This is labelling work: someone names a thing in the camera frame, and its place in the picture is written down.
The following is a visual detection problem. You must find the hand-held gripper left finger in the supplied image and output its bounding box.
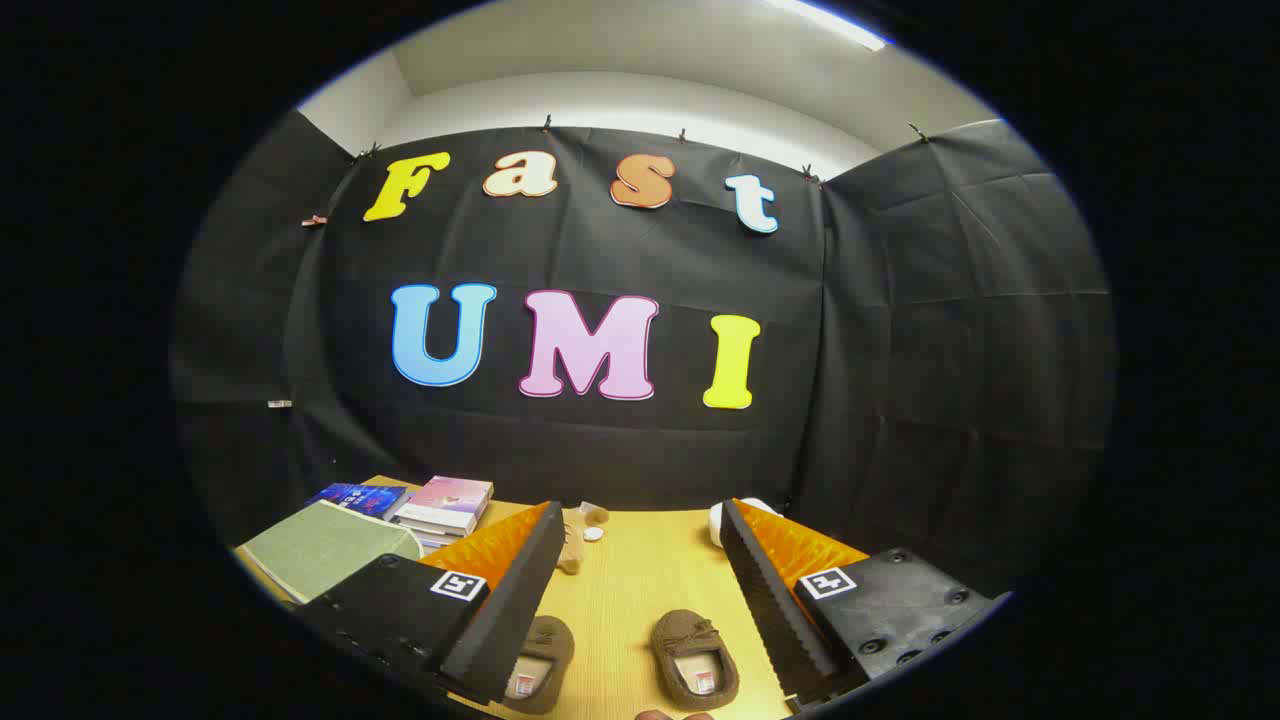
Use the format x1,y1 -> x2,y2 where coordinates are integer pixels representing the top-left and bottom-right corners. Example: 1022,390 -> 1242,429
300,500 -> 566,706

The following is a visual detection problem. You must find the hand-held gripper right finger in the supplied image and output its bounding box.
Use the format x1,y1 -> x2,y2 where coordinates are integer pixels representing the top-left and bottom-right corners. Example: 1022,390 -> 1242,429
718,498 -> 1011,713

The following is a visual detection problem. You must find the brown suede moccasin shoe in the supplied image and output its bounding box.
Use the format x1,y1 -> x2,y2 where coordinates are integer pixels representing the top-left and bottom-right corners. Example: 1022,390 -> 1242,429
650,609 -> 741,712
503,615 -> 576,715

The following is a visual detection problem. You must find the green fabric storage box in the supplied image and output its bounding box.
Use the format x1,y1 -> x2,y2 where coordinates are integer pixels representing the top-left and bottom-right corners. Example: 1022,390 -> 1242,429
243,500 -> 426,606

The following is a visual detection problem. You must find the brown bread plush toy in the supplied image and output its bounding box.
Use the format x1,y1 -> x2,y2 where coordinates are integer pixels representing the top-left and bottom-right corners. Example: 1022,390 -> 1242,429
555,503 -> 611,576

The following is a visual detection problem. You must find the white pouch with red label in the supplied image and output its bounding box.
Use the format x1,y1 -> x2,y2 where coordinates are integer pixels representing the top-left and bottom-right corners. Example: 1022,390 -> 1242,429
709,497 -> 781,547

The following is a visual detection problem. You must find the white edged book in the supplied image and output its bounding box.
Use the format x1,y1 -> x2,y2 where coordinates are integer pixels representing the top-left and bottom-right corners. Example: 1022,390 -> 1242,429
390,515 -> 473,542

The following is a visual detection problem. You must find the pink cover book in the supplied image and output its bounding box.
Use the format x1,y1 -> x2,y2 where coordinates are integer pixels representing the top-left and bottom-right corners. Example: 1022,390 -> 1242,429
398,476 -> 494,529

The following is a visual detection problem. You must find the blue cover book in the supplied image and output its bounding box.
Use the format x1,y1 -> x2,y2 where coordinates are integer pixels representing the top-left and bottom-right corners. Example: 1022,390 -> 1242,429
305,483 -> 409,521

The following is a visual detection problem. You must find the black backdrop cloth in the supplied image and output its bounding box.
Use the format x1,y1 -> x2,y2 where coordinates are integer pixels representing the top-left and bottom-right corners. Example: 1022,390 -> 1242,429
170,110 -> 1116,601

